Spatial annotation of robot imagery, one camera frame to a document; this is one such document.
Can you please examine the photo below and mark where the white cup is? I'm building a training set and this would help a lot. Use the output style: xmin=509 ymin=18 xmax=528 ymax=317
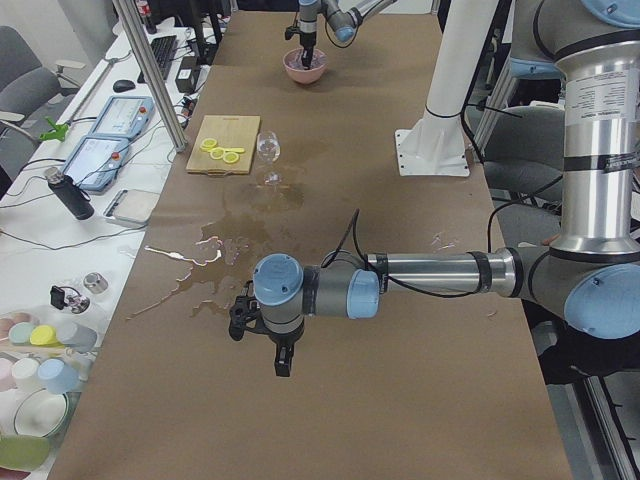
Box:
xmin=11 ymin=358 xmax=42 ymax=393

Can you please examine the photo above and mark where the lemon slice two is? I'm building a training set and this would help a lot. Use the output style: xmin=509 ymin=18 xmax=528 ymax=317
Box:
xmin=209 ymin=147 xmax=225 ymax=160

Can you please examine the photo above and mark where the lemon slice three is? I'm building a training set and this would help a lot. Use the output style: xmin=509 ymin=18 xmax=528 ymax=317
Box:
xmin=222 ymin=152 xmax=240 ymax=164

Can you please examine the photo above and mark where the pile of clear ice cubes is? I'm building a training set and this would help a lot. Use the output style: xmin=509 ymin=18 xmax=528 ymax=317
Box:
xmin=285 ymin=50 xmax=325 ymax=71

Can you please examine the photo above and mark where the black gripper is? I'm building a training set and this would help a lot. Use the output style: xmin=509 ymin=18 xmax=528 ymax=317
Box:
xmin=263 ymin=324 xmax=304 ymax=377
xmin=299 ymin=31 xmax=316 ymax=68

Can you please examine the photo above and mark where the black power adapter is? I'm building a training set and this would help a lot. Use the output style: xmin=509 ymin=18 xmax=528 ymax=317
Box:
xmin=175 ymin=56 xmax=200 ymax=94

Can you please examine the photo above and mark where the teach pendant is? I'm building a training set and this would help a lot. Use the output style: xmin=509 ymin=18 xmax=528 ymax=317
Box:
xmin=63 ymin=135 xmax=130 ymax=194
xmin=90 ymin=95 xmax=155 ymax=140

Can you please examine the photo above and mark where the teach pendant far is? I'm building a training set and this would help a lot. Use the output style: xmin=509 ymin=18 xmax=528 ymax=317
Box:
xmin=90 ymin=95 xmax=155 ymax=140

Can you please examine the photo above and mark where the green bowl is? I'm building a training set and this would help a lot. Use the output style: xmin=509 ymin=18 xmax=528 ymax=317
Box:
xmin=1 ymin=435 xmax=52 ymax=472

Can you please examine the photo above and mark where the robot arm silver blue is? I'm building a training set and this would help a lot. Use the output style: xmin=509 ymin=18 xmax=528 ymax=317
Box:
xmin=285 ymin=0 xmax=393 ymax=70
xmin=229 ymin=1 xmax=639 ymax=376

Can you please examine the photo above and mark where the black thermos bottle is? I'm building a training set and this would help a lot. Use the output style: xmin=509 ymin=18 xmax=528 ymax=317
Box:
xmin=44 ymin=167 xmax=94 ymax=220

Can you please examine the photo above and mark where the steel round weight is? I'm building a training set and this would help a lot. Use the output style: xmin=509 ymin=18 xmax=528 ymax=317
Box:
xmin=83 ymin=272 xmax=109 ymax=296

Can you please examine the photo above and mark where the wooden cutting board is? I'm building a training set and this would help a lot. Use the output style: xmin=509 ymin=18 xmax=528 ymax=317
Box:
xmin=186 ymin=115 xmax=261 ymax=176

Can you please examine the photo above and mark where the aluminium frame post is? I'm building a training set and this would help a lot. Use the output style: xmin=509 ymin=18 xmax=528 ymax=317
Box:
xmin=113 ymin=0 xmax=187 ymax=153

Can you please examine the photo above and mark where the white pedestal column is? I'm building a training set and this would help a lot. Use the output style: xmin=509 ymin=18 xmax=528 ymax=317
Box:
xmin=396 ymin=0 xmax=510 ymax=177

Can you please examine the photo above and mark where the mint green cup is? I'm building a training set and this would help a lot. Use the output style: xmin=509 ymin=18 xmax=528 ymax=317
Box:
xmin=8 ymin=322 xmax=36 ymax=346

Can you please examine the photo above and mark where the teach pendant near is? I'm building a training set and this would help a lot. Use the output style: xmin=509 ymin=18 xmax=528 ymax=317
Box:
xmin=63 ymin=135 xmax=130 ymax=194

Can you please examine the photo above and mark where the black clip device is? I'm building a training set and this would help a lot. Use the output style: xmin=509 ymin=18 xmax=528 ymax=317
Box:
xmin=50 ymin=285 xmax=67 ymax=310

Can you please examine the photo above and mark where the grey cup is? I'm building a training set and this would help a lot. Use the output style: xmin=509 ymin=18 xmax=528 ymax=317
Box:
xmin=56 ymin=321 xmax=98 ymax=353

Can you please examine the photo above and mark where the black keyboard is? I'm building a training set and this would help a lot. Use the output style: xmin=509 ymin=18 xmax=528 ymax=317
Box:
xmin=150 ymin=35 xmax=177 ymax=80

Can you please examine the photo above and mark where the green clamp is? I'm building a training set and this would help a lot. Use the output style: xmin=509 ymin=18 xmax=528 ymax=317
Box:
xmin=39 ymin=116 xmax=70 ymax=142

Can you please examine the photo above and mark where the pink bowl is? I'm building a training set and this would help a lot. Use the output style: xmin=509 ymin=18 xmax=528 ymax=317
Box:
xmin=283 ymin=48 xmax=327 ymax=85

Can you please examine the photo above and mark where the lemon slice one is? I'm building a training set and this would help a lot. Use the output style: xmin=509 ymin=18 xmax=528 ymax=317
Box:
xmin=199 ymin=138 xmax=218 ymax=152

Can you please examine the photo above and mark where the yellow cup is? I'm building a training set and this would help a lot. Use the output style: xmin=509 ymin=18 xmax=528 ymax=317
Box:
xmin=29 ymin=324 xmax=62 ymax=347

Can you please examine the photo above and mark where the grey office chair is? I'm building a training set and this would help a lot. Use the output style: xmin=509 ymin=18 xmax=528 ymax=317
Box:
xmin=1 ymin=26 xmax=85 ymax=165

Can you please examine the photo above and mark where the black computer mouse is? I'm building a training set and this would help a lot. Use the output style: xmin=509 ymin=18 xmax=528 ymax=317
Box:
xmin=112 ymin=79 xmax=136 ymax=93

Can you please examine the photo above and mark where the clear wine glass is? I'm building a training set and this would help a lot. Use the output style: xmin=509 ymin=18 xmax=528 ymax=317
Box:
xmin=256 ymin=131 xmax=282 ymax=187

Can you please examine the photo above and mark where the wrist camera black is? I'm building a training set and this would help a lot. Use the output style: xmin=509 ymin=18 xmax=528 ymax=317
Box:
xmin=284 ymin=25 xmax=300 ymax=41
xmin=228 ymin=280 xmax=261 ymax=341

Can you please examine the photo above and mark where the blue cup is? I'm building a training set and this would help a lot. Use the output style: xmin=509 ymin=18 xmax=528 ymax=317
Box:
xmin=37 ymin=358 xmax=80 ymax=394

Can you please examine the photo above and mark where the white plate green rim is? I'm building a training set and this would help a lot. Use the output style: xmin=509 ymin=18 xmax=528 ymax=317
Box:
xmin=13 ymin=389 xmax=69 ymax=437

